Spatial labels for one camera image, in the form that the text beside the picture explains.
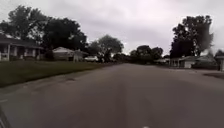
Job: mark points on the round tree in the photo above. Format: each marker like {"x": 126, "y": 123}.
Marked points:
{"x": 110, "y": 45}

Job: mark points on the white car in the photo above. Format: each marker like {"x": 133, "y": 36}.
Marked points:
{"x": 90, "y": 58}

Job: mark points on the distant clump of trees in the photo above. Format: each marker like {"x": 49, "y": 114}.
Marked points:
{"x": 145, "y": 53}

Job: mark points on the grey asphalt road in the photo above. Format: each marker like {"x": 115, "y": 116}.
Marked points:
{"x": 126, "y": 96}

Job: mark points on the pale house with gabled roof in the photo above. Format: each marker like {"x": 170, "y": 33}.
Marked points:
{"x": 65, "y": 53}

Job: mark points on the group of large dark trees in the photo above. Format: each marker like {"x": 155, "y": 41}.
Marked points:
{"x": 61, "y": 31}

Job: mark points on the low grey house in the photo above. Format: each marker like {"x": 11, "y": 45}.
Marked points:
{"x": 190, "y": 61}

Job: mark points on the grass lawn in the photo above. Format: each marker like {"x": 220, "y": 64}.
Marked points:
{"x": 30, "y": 70}

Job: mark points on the tall dark tree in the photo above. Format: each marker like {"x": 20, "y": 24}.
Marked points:
{"x": 191, "y": 36}

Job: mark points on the low house with porch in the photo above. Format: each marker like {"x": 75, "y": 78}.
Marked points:
{"x": 18, "y": 48}

